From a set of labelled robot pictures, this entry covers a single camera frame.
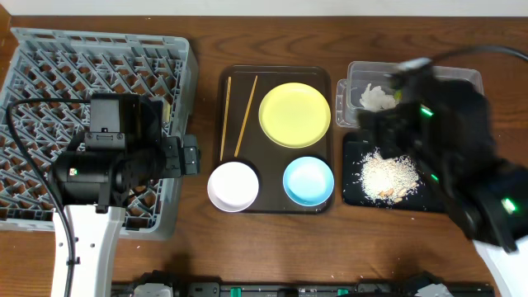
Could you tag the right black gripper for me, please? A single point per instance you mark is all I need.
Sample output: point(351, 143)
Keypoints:
point(372, 122)

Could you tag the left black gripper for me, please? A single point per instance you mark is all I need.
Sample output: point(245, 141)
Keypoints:
point(190, 154)

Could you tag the pink bowl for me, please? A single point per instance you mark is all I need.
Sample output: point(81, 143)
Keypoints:
point(233, 187)

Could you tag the wooden chopstick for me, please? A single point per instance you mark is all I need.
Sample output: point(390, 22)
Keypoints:
point(225, 118)
point(245, 118)

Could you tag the yellow plate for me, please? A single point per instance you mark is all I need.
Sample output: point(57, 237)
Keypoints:
point(294, 115)

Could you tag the light blue bowl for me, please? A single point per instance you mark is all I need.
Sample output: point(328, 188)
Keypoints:
point(308, 181)

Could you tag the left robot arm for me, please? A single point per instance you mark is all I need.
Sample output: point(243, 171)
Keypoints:
point(122, 148)

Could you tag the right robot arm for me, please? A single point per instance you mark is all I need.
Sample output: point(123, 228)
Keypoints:
point(488, 202)

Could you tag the clear plastic waste bin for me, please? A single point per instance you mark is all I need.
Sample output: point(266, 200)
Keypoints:
point(363, 74)

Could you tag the dark brown serving tray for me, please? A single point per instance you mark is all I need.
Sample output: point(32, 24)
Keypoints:
point(268, 159)

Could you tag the black tray bin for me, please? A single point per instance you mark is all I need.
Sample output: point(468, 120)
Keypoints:
point(354, 151)

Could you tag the crumpled white tissue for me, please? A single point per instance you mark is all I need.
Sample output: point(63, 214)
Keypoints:
point(375, 99)

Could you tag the rice and food scraps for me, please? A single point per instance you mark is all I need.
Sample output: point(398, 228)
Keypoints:
point(389, 180)

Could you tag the grey plastic dish rack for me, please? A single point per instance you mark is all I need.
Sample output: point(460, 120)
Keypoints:
point(74, 65)

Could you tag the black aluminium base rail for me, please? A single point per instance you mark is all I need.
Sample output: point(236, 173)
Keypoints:
point(161, 283)

